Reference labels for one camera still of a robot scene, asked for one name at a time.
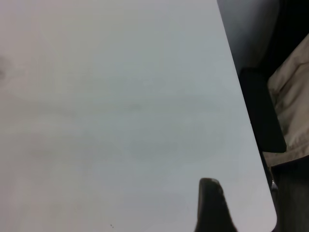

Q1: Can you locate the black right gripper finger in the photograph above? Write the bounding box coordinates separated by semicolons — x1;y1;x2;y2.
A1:
194;177;239;232

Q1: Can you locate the black rectangular bar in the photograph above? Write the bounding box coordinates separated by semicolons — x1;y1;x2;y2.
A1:
238;67;287;153

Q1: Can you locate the beige cloth jacket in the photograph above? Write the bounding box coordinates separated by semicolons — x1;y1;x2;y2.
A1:
262;33;309;168

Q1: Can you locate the dark grey curved panel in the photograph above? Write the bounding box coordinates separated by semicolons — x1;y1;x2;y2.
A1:
216;0;287;71

